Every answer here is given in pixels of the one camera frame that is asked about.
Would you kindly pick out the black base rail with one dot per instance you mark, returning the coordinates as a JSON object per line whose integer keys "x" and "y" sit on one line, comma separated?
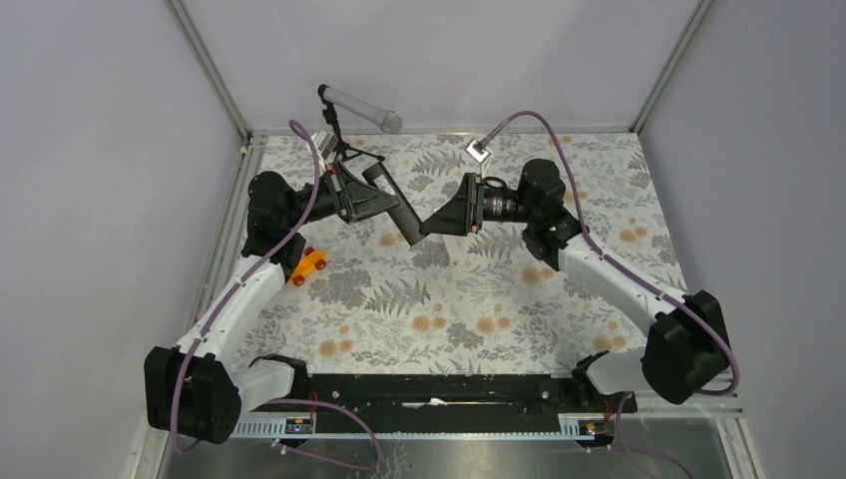
{"x": 534, "y": 392}

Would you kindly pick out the black tripod microphone stand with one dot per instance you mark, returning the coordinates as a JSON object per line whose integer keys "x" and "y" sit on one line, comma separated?
{"x": 344, "y": 152}

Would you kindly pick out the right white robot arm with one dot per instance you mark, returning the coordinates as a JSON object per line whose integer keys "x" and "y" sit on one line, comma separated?
{"x": 686, "y": 340}

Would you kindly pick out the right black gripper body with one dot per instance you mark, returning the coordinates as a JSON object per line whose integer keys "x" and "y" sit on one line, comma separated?
{"x": 497, "y": 206}

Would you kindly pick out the orange toy car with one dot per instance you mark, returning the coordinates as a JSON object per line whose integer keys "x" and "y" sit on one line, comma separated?
{"x": 311, "y": 261}

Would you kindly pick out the grey microphone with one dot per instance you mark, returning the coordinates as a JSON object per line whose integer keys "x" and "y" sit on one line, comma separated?
{"x": 386, "y": 121}

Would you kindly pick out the grey slotted cable duct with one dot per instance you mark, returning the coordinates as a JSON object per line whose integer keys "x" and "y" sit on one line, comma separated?
{"x": 416, "y": 425}

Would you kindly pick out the aluminium frame post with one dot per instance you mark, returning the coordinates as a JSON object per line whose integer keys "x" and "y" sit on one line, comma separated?
{"x": 196, "y": 43}

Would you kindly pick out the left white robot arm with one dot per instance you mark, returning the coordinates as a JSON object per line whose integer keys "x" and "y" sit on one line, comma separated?
{"x": 194, "y": 388}

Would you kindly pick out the black remote control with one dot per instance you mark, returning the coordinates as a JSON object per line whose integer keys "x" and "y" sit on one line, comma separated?
{"x": 402, "y": 214}

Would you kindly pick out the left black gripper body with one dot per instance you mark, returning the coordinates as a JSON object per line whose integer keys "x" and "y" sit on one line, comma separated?
{"x": 327, "y": 199}

